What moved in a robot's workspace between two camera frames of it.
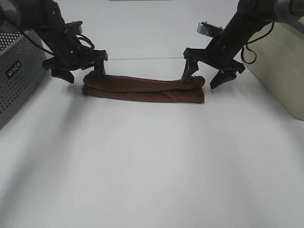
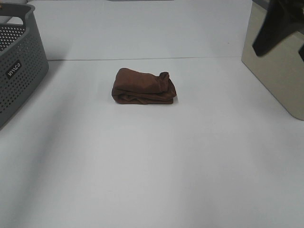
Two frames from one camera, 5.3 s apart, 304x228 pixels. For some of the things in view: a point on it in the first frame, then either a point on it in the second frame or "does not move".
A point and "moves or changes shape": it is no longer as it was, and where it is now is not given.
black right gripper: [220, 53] to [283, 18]
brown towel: [144, 89] moves or changes shape
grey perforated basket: [22, 61] does not move
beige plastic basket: [280, 63] does not move
